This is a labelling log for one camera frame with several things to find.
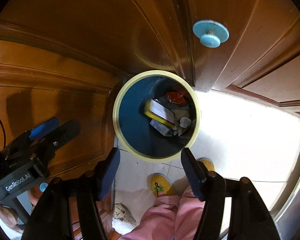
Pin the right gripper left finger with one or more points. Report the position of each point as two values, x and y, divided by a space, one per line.
94 186

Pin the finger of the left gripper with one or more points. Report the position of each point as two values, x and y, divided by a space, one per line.
43 129
57 138

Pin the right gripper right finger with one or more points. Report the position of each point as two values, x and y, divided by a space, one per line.
209 187

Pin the red snack wrapper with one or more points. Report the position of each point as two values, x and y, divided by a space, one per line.
176 99

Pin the white small carton box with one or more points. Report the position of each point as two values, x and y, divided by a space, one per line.
161 128

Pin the yellow rimmed trash bin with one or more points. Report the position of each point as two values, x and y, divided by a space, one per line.
133 128

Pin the right yellow slipper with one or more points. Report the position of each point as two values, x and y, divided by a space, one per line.
206 164

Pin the yellow slipper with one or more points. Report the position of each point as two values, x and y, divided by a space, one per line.
160 185
206 164

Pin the pink trouser legs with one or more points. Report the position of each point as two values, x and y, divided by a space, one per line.
170 217

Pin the left yellow slipper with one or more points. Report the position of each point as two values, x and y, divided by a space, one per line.
160 185

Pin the brown wooden cabinet door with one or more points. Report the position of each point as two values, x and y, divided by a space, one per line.
68 58

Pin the yellow red spice box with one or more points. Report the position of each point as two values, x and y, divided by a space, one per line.
156 111

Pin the blue cabinet knob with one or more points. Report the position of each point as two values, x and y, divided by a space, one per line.
211 34

